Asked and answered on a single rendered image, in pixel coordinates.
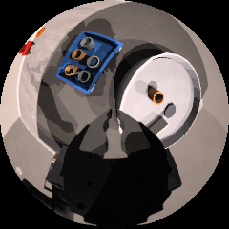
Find blue crate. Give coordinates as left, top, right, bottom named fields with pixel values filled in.
left=56, top=31, right=123, bottom=94

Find steel bushing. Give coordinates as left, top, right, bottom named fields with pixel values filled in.
left=81, top=37, right=95, bottom=50
left=87, top=56, right=101, bottom=69
left=78, top=71, right=93, bottom=82

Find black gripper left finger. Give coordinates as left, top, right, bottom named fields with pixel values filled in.
left=60, top=109, right=112, bottom=177

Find bronze bushing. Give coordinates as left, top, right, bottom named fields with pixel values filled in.
left=148, top=89, right=164, bottom=105
left=65, top=65, right=79, bottom=75
left=72, top=49, right=87, bottom=61

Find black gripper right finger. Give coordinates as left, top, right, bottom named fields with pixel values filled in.
left=116, top=109, right=172, bottom=175

